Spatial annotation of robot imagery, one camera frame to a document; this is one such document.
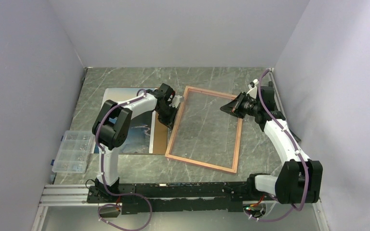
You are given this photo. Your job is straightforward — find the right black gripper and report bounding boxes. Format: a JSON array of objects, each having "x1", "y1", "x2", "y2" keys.
[{"x1": 220, "y1": 91, "x2": 260, "y2": 119}]

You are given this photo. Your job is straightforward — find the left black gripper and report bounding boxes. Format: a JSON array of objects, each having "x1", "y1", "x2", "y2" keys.
[{"x1": 156, "y1": 103, "x2": 179, "y2": 130}]

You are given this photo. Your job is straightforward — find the brown backing board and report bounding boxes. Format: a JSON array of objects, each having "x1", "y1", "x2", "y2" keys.
[{"x1": 115, "y1": 87, "x2": 170, "y2": 155}]

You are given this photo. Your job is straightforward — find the seascape photo print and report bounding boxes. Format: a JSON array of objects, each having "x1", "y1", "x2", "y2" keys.
[{"x1": 102, "y1": 88, "x2": 167, "y2": 154}]

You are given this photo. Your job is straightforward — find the pink wooden picture frame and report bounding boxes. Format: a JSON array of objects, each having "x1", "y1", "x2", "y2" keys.
[{"x1": 165, "y1": 86, "x2": 243, "y2": 174}]

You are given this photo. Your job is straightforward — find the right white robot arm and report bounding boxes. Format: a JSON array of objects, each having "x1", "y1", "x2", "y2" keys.
[{"x1": 220, "y1": 85, "x2": 323, "y2": 204}]

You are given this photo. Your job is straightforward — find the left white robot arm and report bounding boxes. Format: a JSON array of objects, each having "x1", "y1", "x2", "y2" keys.
[{"x1": 92, "y1": 83, "x2": 184, "y2": 202}]

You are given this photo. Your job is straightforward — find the black foam tube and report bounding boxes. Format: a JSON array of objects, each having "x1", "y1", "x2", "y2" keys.
[{"x1": 268, "y1": 81, "x2": 301, "y2": 144}]

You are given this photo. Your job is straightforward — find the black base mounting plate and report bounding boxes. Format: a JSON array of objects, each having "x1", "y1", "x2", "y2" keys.
[{"x1": 86, "y1": 181, "x2": 277, "y2": 215}]

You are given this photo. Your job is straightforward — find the clear plastic screw box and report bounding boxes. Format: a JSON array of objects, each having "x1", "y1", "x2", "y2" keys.
[{"x1": 52, "y1": 130, "x2": 94, "y2": 174}]

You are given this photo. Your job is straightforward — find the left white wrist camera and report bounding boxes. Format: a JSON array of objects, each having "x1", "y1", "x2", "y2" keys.
[{"x1": 170, "y1": 95, "x2": 185, "y2": 108}]

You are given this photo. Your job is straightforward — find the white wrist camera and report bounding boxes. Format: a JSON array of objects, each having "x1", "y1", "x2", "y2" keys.
[
  {"x1": 247, "y1": 79, "x2": 259, "y2": 94},
  {"x1": 170, "y1": 95, "x2": 185, "y2": 108}
]

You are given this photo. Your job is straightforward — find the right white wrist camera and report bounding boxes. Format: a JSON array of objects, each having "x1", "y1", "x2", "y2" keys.
[{"x1": 247, "y1": 79, "x2": 259, "y2": 94}]

